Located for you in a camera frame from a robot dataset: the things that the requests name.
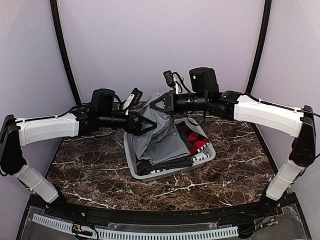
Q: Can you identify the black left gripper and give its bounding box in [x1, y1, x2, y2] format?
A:
[99, 109, 157, 136]

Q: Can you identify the grey long sleeve shirt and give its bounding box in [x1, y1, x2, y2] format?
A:
[132, 93, 193, 168]

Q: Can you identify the light grey plastic basket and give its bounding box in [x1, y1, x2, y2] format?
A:
[123, 116, 216, 182]

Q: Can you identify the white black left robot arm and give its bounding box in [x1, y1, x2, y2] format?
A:
[0, 88, 157, 218]

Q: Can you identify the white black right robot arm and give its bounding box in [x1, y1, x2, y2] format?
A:
[150, 67, 318, 217]

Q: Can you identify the black striped shirt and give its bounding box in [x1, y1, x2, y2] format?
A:
[135, 155, 193, 176]

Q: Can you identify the red black plaid shirt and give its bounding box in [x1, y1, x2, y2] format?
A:
[178, 121, 210, 156]

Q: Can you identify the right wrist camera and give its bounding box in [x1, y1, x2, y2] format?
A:
[163, 70, 183, 95]

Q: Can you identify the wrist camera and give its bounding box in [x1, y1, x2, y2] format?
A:
[163, 70, 183, 95]
[122, 87, 143, 111]

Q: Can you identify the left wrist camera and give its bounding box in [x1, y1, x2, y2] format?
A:
[122, 87, 143, 111]

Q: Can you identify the white slotted cable duct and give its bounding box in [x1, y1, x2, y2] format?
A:
[31, 213, 239, 240]

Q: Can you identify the black right frame post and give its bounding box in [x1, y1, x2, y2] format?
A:
[245, 0, 272, 94]

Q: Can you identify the black frame post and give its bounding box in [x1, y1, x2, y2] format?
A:
[245, 0, 272, 94]
[49, 0, 82, 105]

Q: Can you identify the black left frame post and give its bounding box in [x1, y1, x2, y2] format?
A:
[49, 0, 82, 105]

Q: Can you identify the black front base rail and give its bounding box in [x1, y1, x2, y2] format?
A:
[24, 192, 298, 227]

